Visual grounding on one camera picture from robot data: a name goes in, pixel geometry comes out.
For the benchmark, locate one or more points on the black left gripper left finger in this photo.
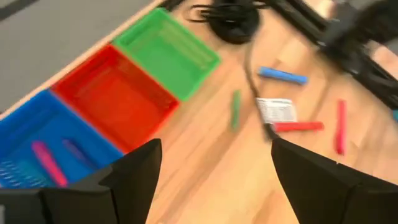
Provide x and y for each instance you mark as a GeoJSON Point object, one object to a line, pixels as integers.
{"type": "Point", "coordinates": [136, 186]}

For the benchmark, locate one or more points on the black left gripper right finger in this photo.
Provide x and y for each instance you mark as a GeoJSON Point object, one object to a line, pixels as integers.
{"type": "Point", "coordinates": [311, 186]}

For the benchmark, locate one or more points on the red marker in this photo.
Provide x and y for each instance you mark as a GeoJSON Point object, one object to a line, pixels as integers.
{"type": "Point", "coordinates": [298, 126]}

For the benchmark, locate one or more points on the purple marker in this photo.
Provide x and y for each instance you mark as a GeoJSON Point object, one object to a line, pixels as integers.
{"type": "Point", "coordinates": [76, 152]}

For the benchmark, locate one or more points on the short pink marker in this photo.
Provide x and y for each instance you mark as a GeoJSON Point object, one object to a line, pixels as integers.
{"type": "Point", "coordinates": [49, 163]}

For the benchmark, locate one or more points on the green marker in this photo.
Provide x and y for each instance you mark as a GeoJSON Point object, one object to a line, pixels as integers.
{"type": "Point", "coordinates": [235, 109]}

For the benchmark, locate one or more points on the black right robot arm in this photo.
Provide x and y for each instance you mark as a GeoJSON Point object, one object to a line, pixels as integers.
{"type": "Point", "coordinates": [373, 21]}

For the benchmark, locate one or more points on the pink clip marker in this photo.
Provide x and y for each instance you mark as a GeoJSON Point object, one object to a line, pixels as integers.
{"type": "Point", "coordinates": [341, 127]}

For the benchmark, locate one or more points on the red plastic basket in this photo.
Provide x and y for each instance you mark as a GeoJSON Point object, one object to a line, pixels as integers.
{"type": "Point", "coordinates": [115, 99]}

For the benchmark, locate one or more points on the blue plastic basket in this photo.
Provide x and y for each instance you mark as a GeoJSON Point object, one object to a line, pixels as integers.
{"type": "Point", "coordinates": [37, 124]}

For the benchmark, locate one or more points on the green plastic basket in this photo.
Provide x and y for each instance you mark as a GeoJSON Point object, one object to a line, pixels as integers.
{"type": "Point", "coordinates": [168, 53]}

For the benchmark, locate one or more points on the black aluminium rig frame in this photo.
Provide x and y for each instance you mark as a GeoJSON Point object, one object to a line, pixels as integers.
{"type": "Point", "coordinates": [373, 81]}

